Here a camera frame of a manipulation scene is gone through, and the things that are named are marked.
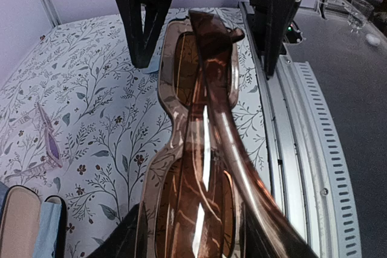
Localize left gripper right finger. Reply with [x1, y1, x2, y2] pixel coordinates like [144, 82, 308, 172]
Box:
[245, 205, 316, 257]

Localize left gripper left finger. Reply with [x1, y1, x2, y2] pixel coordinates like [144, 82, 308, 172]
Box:
[93, 204, 139, 258]

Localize light blue cleaning cloth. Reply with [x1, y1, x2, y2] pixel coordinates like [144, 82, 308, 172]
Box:
[33, 202, 62, 258]

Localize brown sunglasses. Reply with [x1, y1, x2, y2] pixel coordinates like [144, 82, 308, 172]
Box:
[134, 10, 303, 258]

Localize black beige glasses case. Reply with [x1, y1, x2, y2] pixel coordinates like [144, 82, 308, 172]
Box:
[1, 185, 67, 257]

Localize grey marbled glasses case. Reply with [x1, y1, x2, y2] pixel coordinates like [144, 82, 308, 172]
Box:
[0, 182, 8, 207]

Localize pink clear sunglasses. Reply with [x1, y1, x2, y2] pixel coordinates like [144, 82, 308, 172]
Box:
[1, 103, 63, 182]

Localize front aluminium rail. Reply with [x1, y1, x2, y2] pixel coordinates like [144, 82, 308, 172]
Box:
[237, 1, 363, 258]

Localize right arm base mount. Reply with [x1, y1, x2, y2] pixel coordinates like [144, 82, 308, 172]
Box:
[284, 21, 304, 44]

